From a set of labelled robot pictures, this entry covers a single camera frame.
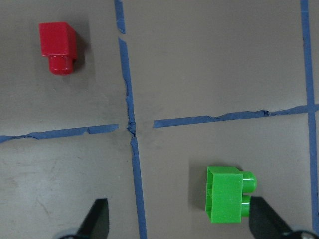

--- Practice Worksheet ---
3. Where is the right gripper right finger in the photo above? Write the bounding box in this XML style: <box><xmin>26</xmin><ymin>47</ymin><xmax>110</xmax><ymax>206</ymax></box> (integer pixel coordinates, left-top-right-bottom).
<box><xmin>249</xmin><ymin>197</ymin><xmax>297</xmax><ymax>239</ymax></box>

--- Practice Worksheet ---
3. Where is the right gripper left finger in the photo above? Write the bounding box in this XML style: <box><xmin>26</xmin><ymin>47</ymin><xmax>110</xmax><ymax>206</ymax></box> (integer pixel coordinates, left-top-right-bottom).
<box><xmin>75</xmin><ymin>198</ymin><xmax>110</xmax><ymax>239</ymax></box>

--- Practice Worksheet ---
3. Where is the green toy block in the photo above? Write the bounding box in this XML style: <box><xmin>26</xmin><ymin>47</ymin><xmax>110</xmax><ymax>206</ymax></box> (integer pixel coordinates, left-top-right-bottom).
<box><xmin>205</xmin><ymin>166</ymin><xmax>257</xmax><ymax>224</ymax></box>

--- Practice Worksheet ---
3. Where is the red toy block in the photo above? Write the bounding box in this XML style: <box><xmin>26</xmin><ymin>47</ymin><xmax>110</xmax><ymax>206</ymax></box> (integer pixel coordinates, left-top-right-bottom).
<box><xmin>39</xmin><ymin>22</ymin><xmax>77</xmax><ymax>76</ymax></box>

